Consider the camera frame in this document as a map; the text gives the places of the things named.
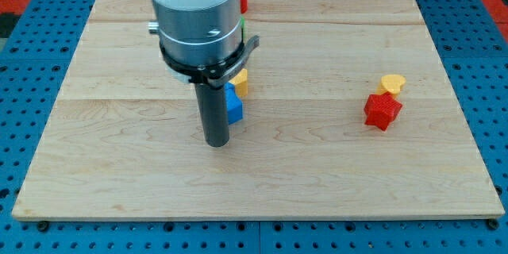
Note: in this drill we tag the yellow hexagon block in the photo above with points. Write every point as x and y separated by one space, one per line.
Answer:
240 82

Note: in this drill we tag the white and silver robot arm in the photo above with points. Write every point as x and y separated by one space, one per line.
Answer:
199 32

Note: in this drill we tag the blue block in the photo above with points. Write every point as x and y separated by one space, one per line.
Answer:
234 104

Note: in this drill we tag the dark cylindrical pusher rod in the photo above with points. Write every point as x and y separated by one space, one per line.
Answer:
213 113

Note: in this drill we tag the green block at back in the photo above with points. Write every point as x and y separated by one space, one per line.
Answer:
243 29

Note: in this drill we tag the red star block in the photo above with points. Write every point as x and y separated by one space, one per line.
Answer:
381 110

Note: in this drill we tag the wooden board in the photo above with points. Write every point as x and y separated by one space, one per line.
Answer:
124 141

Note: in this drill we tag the yellow heart block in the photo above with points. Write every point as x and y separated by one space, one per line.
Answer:
391 84

